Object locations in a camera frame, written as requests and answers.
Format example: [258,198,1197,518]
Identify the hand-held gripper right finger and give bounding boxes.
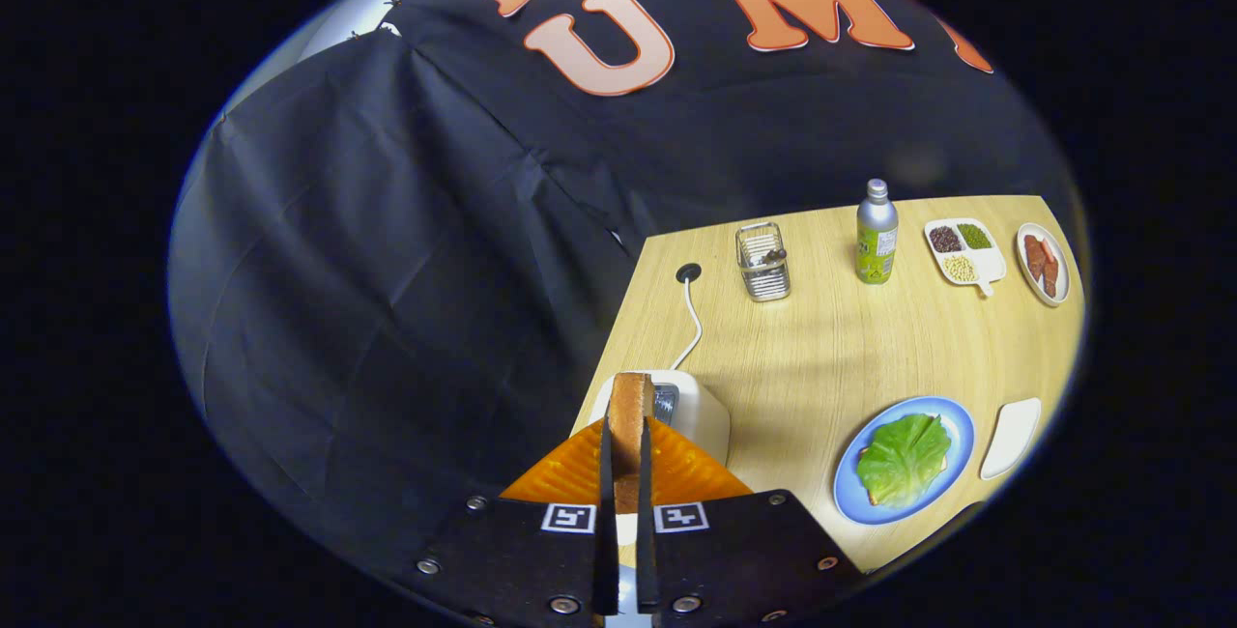
[633,415,866,628]

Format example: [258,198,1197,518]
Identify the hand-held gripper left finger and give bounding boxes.
[416,415,619,628]

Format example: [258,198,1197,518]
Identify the toasted bread slice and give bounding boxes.
[607,372,656,515]

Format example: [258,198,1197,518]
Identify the green lettuce leaf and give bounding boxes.
[856,414,953,509]

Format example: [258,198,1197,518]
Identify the cream toaster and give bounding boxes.
[588,369,732,470]

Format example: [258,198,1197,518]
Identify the blue round plate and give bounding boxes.
[833,396,976,526]

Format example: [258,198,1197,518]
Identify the white square plate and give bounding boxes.
[979,398,1043,481]

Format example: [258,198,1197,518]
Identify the silver bottle with green label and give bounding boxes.
[855,179,899,285]

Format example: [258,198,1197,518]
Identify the white divided dish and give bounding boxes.
[924,217,1007,298]

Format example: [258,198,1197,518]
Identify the white oval plate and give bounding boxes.
[1016,222,1072,308]

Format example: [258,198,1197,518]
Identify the white toaster cable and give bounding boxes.
[669,275,705,373]

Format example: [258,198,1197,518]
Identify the metal wire basket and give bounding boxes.
[735,222,791,303]

